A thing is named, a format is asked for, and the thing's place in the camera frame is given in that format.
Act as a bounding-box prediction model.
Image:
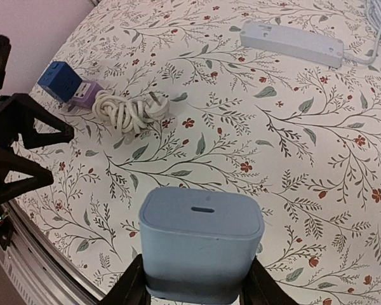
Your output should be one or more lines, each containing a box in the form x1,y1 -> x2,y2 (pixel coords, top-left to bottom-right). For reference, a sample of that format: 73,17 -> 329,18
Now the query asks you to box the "light blue power strip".
239,20 -> 344,69

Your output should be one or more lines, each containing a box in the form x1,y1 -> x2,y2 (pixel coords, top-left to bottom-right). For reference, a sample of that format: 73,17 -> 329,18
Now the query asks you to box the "white power cable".
91,89 -> 171,136

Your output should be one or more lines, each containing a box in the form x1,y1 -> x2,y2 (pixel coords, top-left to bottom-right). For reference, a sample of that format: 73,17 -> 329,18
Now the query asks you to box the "purple power strip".
69,80 -> 103,110

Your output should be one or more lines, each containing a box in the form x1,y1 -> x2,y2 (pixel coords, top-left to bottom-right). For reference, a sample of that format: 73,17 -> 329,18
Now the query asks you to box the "aluminium front rail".
0,200 -> 105,304

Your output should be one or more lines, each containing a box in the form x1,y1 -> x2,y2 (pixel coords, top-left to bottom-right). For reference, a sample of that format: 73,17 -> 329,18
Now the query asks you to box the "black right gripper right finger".
239,259 -> 298,305

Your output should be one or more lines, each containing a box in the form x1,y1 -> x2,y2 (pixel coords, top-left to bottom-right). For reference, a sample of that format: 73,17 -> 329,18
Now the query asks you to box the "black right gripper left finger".
98,254 -> 151,305

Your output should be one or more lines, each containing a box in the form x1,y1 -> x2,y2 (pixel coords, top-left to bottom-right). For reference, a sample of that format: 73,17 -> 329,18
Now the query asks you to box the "dark blue cube socket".
37,61 -> 83,103

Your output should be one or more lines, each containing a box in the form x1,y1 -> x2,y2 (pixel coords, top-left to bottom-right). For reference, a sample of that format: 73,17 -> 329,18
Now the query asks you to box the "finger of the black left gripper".
0,149 -> 54,205

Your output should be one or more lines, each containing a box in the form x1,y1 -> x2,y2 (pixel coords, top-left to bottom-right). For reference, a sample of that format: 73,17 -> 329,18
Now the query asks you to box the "light blue charger plug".
139,187 -> 265,304

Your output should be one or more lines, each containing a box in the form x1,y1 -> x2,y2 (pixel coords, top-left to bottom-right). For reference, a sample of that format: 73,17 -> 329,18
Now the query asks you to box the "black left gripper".
0,35 -> 74,149

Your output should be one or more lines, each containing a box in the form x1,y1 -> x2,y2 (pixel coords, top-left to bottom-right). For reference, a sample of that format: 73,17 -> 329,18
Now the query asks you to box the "floral patterned table mat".
15,1 -> 381,304

